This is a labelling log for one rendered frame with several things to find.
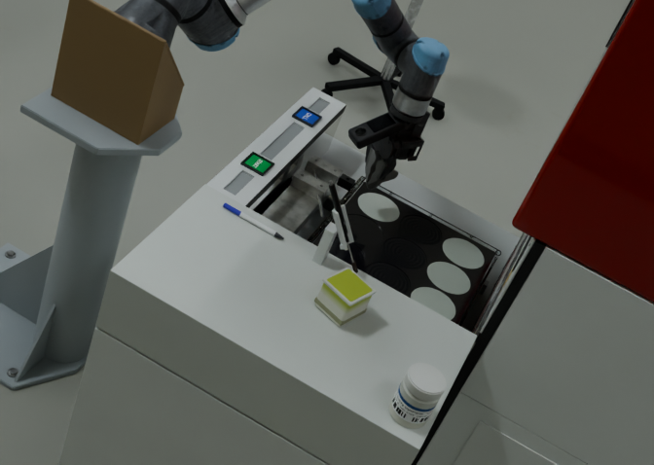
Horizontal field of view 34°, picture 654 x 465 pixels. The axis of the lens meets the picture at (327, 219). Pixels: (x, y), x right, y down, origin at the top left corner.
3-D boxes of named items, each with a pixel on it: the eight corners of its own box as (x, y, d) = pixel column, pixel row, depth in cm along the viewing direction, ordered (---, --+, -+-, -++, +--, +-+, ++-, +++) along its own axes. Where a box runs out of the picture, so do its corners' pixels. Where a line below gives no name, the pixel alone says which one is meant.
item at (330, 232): (344, 266, 209) (366, 215, 202) (336, 275, 206) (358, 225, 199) (316, 251, 210) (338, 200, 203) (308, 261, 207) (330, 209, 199)
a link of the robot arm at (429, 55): (437, 33, 219) (459, 55, 214) (417, 78, 225) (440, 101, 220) (407, 32, 215) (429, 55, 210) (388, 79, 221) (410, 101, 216)
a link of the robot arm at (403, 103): (411, 101, 216) (389, 79, 221) (402, 120, 218) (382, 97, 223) (438, 101, 220) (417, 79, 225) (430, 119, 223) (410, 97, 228)
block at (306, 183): (326, 195, 241) (330, 185, 239) (320, 201, 238) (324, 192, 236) (296, 178, 242) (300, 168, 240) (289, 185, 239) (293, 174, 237)
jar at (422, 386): (431, 411, 186) (452, 375, 181) (418, 436, 181) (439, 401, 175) (396, 391, 187) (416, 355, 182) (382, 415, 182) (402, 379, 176)
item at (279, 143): (328, 149, 267) (346, 103, 258) (226, 257, 223) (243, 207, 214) (296, 131, 268) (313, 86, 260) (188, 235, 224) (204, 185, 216)
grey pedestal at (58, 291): (-97, 323, 287) (-69, 73, 238) (7, 245, 322) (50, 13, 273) (58, 420, 279) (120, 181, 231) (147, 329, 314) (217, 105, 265)
